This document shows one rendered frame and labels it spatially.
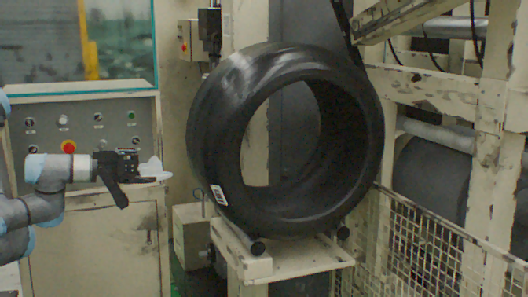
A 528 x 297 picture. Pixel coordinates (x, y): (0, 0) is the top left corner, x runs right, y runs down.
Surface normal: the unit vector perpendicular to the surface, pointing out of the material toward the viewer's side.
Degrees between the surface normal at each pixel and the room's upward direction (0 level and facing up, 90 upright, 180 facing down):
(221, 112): 71
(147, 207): 90
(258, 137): 90
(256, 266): 90
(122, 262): 90
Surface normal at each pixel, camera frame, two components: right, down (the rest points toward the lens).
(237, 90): -0.26, -0.26
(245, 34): 0.36, 0.25
